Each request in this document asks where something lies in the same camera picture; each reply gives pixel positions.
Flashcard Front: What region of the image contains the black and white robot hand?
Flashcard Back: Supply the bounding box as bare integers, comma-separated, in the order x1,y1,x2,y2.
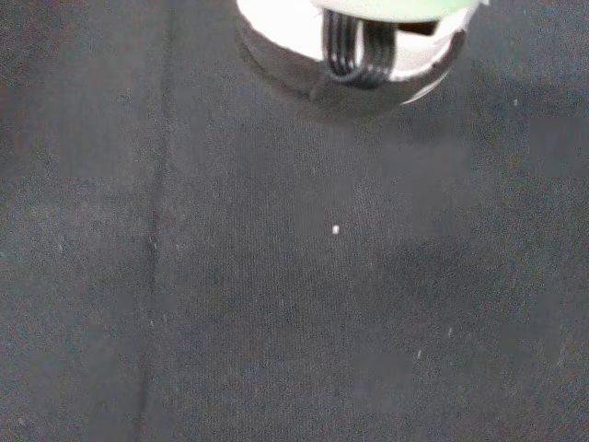
234,0,490,114

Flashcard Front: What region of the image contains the black bench cloth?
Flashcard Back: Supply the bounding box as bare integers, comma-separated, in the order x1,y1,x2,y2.
0,0,589,442

